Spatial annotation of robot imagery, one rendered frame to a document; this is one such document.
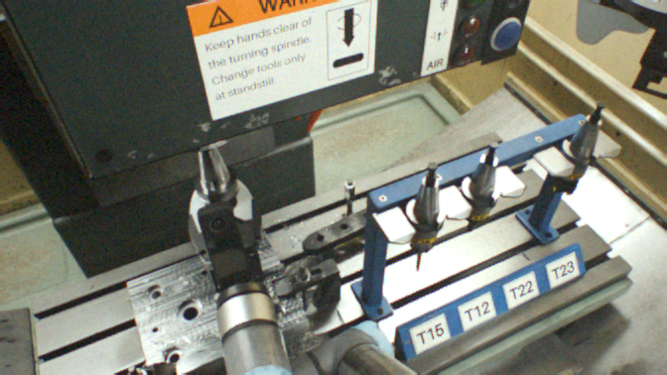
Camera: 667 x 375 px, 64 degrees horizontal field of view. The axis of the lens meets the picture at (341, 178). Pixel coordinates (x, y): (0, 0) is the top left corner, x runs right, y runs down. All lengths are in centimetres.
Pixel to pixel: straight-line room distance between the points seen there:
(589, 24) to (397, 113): 156
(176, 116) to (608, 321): 119
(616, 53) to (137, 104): 122
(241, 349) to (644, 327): 102
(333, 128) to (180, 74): 156
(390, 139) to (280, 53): 150
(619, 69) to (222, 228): 107
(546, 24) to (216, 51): 127
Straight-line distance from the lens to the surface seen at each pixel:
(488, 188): 91
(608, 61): 149
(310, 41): 46
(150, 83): 44
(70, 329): 125
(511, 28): 58
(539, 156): 103
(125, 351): 118
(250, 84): 46
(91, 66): 42
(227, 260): 72
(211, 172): 78
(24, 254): 186
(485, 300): 113
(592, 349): 143
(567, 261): 124
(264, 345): 67
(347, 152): 188
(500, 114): 173
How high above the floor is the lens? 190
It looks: 47 degrees down
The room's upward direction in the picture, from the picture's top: straight up
